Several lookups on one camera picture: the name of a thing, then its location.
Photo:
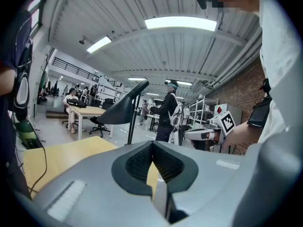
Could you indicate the person's white shirt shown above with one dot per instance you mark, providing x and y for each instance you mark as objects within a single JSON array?
[{"x": 277, "y": 55}]

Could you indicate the white shelving unit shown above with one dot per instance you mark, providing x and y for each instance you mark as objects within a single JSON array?
[{"x": 111, "y": 91}]

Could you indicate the black office chair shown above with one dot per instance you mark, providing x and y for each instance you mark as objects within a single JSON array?
[{"x": 100, "y": 126}]

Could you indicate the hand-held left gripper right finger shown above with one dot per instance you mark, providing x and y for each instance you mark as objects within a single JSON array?
[{"x": 213, "y": 185}]

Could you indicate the person's head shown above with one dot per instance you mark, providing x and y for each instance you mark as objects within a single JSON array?
[{"x": 241, "y": 1}]

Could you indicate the black bag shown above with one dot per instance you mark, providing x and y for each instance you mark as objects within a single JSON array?
[{"x": 75, "y": 103}]

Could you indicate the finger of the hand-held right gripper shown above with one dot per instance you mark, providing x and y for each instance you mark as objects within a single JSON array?
[{"x": 196, "y": 135}]

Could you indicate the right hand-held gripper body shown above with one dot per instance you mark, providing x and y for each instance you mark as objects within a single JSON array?
[{"x": 227, "y": 125}]

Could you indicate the black desk lamp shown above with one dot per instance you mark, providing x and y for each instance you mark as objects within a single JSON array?
[{"x": 118, "y": 112}]

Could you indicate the small black chest monitor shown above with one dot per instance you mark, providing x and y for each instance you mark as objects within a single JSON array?
[{"x": 259, "y": 113}]

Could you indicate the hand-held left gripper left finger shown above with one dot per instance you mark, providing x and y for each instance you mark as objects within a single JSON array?
[{"x": 94, "y": 185}]

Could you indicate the low wooden table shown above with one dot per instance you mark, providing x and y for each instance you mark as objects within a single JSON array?
[{"x": 71, "y": 150}]

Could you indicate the black mezzanine railing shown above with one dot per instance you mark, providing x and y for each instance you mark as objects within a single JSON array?
[{"x": 71, "y": 67}]

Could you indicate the white metal shelf rack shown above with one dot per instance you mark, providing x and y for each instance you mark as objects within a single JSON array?
[{"x": 201, "y": 107}]

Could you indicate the person's right forearm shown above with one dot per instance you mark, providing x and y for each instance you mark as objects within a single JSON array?
[{"x": 241, "y": 133}]

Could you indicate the ceiling light strips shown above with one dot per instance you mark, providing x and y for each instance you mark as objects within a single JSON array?
[{"x": 180, "y": 23}]

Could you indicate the wooden desk white legs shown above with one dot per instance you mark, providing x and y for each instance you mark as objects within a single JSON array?
[{"x": 92, "y": 110}]

